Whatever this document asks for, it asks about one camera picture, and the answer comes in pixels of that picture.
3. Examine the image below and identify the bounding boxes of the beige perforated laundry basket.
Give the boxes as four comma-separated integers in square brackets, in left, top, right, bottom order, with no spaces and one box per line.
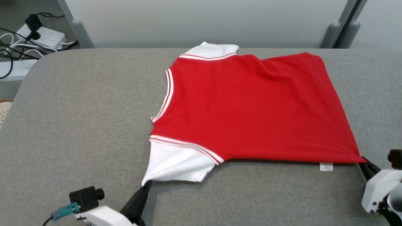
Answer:
[0,99,14,126]

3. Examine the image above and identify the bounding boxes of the grey metal frame with casters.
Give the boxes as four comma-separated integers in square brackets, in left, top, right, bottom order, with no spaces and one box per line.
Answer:
[339,0,402,49]

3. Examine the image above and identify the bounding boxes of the teal camera cable connector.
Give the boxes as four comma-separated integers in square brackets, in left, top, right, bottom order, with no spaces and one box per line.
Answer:
[51,202,80,221]

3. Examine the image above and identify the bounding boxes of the thin black adapter cable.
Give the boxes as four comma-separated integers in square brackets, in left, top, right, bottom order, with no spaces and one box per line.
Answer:
[36,12,65,19]

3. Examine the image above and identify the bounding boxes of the grey partition foot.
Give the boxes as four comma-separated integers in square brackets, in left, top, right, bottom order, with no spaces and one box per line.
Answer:
[72,19,95,48]
[320,22,341,48]
[340,21,361,48]

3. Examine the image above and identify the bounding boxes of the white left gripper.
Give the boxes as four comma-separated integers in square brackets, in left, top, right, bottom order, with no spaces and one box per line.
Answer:
[75,180,153,226]

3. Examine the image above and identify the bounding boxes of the red jersey shirt white sleeves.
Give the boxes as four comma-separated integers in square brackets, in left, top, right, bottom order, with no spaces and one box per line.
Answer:
[141,41,367,187]

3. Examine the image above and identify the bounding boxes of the grey metal stand leg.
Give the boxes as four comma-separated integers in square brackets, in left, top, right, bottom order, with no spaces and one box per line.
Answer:
[57,0,358,48]

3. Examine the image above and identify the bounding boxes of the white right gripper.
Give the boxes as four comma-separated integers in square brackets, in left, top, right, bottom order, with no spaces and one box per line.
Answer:
[358,156,402,214]

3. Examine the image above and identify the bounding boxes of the black plug adapter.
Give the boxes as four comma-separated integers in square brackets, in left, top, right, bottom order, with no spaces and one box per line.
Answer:
[25,14,43,40]

